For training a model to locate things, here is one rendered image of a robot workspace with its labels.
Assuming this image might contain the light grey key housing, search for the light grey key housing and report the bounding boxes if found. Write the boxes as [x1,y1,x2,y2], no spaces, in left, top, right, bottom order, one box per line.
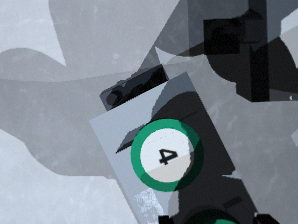
[203,0,298,102]

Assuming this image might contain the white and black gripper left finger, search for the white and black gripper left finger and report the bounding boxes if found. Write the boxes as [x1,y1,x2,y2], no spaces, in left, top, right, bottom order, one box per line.
[158,215,174,224]

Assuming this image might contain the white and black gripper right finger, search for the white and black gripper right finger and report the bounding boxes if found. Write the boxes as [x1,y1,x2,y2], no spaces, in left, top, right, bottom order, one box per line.
[253,214,280,224]

